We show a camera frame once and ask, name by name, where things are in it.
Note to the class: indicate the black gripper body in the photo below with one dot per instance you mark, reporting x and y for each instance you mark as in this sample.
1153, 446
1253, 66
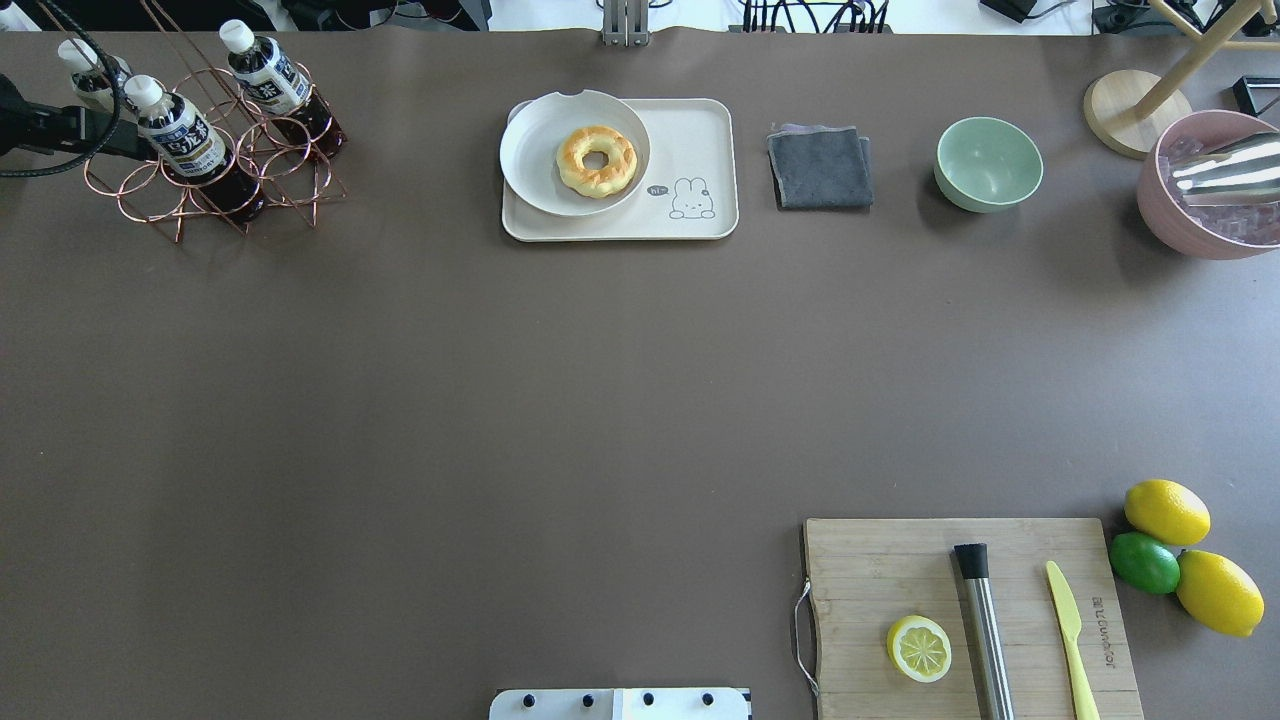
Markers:
62, 131

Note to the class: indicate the tea bottle top slot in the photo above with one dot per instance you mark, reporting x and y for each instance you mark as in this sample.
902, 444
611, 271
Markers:
193, 150

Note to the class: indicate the tea bottle slot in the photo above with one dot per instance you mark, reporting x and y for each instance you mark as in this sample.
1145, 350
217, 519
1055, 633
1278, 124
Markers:
272, 82
193, 150
90, 73

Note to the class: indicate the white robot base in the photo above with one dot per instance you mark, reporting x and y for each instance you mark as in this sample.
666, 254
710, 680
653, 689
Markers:
623, 703

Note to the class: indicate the tea bottle front slot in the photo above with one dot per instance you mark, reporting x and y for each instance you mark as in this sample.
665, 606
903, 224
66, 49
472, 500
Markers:
90, 73

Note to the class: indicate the tea bottle right slot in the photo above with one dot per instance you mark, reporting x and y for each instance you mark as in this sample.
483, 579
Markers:
272, 82

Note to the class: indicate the cream tray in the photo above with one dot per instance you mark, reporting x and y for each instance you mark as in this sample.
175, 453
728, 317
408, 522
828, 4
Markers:
688, 192

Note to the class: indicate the white plate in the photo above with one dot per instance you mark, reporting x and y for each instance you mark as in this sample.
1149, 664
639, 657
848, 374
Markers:
532, 138

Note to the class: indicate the glazed donut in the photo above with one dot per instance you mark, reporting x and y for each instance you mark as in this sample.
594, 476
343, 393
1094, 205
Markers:
620, 167

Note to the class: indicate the grey folded cloth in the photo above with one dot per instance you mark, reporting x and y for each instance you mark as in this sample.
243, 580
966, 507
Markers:
821, 167

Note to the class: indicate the wooden cutting board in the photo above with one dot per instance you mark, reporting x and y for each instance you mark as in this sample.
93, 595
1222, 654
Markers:
868, 573

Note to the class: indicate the green bowl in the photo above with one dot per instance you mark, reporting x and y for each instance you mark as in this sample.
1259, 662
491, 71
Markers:
985, 164

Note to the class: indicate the half lemon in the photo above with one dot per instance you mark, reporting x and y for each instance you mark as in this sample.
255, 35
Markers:
919, 648

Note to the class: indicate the steel muddler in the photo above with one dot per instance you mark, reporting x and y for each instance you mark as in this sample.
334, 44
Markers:
992, 674

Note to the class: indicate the wooden cup stand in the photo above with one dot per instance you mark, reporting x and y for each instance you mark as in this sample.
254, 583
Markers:
1128, 110

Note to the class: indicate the yellow plastic knife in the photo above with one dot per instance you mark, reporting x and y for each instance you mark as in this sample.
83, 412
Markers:
1070, 626

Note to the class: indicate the pink ice bowl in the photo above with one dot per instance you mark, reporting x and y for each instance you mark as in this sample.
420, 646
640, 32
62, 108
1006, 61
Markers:
1167, 217

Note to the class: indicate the metal ice scoop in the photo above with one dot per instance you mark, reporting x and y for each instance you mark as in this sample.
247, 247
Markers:
1242, 172

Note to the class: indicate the green lime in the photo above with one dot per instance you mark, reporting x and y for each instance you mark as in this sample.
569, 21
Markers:
1144, 562

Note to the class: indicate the upper yellow lemon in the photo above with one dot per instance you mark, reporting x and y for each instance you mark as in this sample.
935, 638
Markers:
1167, 511

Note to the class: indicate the yellow lemon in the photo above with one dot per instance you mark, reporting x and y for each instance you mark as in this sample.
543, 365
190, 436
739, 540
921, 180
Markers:
1167, 511
1219, 594

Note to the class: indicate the lower yellow lemon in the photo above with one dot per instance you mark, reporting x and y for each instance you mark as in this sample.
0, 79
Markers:
1219, 594

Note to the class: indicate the copper wire bottle rack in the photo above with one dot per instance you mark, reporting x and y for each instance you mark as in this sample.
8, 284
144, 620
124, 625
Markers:
287, 159

